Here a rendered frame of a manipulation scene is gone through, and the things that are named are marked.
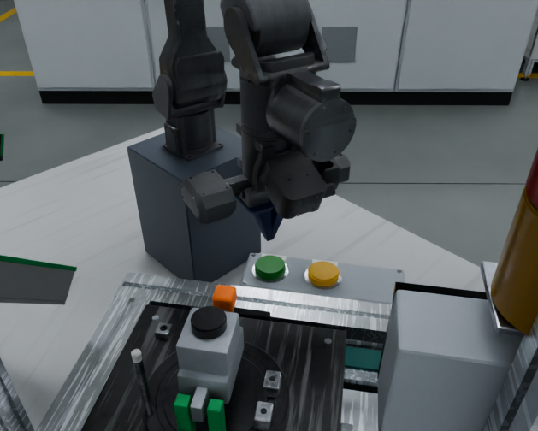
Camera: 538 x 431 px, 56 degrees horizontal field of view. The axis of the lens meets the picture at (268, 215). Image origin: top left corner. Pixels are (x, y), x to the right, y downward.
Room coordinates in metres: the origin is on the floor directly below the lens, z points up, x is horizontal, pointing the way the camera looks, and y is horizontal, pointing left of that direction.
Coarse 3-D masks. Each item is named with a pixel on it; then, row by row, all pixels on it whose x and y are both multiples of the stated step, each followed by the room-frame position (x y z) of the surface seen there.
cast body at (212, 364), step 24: (192, 312) 0.31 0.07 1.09; (216, 312) 0.30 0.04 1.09; (192, 336) 0.28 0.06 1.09; (216, 336) 0.28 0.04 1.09; (240, 336) 0.31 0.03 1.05; (192, 360) 0.27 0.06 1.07; (216, 360) 0.27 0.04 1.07; (192, 384) 0.27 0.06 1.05; (216, 384) 0.26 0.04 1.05; (192, 408) 0.25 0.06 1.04
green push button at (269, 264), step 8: (264, 256) 0.52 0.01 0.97; (272, 256) 0.52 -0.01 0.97; (256, 264) 0.51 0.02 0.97; (264, 264) 0.50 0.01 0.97; (272, 264) 0.50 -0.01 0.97; (280, 264) 0.50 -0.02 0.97; (256, 272) 0.50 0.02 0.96; (264, 272) 0.49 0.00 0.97; (272, 272) 0.49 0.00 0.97; (280, 272) 0.49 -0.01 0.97
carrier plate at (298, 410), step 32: (160, 320) 0.41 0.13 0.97; (256, 320) 0.41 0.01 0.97; (128, 352) 0.36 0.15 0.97; (160, 352) 0.36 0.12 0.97; (288, 352) 0.36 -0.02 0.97; (320, 352) 0.36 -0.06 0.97; (128, 384) 0.32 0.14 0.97; (288, 384) 0.32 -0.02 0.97; (320, 384) 0.32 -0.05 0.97; (96, 416) 0.29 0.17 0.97; (128, 416) 0.29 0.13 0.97; (288, 416) 0.29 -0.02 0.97; (320, 416) 0.29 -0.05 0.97
